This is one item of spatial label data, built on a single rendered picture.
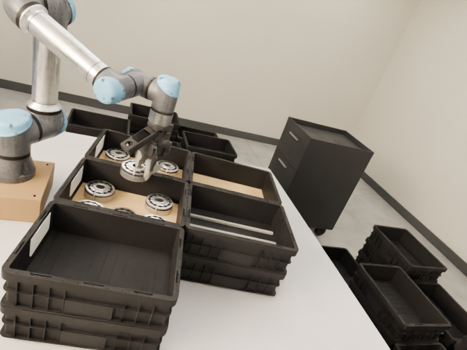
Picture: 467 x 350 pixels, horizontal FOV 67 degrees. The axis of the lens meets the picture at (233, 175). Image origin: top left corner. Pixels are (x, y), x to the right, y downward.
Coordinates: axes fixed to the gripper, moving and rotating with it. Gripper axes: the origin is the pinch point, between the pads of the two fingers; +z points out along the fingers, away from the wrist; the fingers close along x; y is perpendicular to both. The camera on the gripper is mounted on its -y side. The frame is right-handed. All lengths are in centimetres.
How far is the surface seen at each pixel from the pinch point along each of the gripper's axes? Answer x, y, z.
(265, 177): -13, 67, 6
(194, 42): 222, 235, -1
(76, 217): -5.5, -25.2, 7.2
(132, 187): 7.2, 4.3, 11.7
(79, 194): 12.8, -13.6, 14.3
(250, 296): -49, 19, 25
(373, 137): 34, 430, 41
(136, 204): -0.1, 1.7, 13.8
